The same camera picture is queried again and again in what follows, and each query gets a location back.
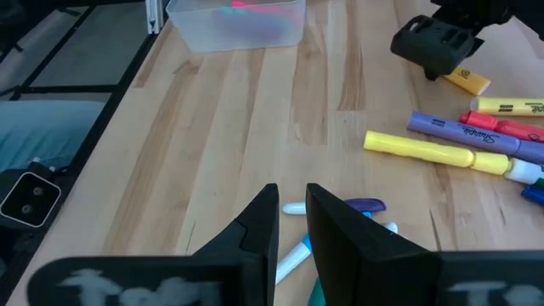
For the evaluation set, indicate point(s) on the silver aluminium extrusion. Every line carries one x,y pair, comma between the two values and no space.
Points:
153,15

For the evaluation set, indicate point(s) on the teal capped grey marker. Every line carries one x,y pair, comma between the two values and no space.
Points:
539,183

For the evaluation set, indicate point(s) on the red highlighter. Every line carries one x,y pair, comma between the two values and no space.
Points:
501,125

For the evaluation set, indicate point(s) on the pale yellow highlighter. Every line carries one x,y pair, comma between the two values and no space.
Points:
510,106

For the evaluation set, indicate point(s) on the turquoise mini marker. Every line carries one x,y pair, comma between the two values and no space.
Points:
293,261

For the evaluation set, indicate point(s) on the orange-yellow highlighter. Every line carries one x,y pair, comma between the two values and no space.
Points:
467,81

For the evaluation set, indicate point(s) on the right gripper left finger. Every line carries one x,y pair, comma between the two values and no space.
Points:
259,238

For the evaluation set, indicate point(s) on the black depth camera box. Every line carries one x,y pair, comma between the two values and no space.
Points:
30,200

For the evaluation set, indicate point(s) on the green mini marker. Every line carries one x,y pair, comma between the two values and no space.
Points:
316,293

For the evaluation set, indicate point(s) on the lavender highlighter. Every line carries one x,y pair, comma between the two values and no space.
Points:
459,132

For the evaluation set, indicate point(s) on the light blue mini marker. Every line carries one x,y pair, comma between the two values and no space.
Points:
390,227

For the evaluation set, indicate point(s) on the pink highlighter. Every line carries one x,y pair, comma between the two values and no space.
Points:
255,6

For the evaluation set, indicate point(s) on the white fat marker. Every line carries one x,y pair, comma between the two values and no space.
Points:
525,171

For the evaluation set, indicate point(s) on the clear plastic bin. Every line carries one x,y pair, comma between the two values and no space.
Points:
191,34

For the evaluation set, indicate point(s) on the purple mini marker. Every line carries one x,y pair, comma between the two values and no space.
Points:
365,205

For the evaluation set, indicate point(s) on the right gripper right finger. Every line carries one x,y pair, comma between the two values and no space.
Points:
361,263

